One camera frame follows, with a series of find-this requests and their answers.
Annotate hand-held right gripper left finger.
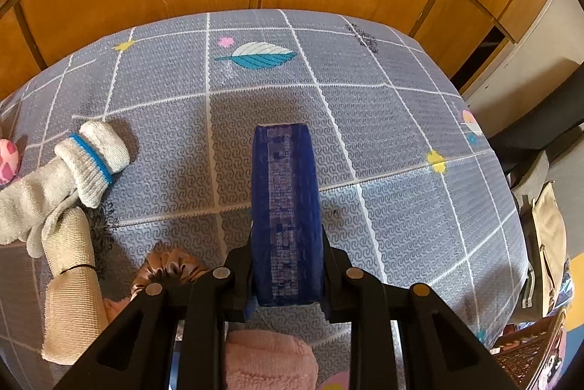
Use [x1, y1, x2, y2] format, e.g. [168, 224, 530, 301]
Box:
[52, 246, 256, 390]

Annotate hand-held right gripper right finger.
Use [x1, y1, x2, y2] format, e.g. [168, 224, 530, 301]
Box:
[319, 226, 521, 390]

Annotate pink satin scrunchie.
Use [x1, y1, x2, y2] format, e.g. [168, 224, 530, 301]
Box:
[131, 248, 215, 297]

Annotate beige cloth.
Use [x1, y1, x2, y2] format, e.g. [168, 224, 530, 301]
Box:
[41, 208, 108, 366]

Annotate white knitted cloth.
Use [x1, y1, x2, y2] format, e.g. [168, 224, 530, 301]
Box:
[0, 120, 132, 258]

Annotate grey grid bed sheet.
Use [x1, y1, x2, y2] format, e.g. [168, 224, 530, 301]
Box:
[0, 8, 532, 390]

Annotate wicker basket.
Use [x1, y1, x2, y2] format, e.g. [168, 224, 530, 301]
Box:
[492, 307, 569, 390]

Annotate beige bag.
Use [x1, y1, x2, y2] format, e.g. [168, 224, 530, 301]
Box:
[510, 150, 569, 322]

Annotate dark cloth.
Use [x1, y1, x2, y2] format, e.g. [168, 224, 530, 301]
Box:
[490, 96, 584, 165]

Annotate pink spotted plush toy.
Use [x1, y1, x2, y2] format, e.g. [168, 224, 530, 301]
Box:
[0, 138, 20, 185]

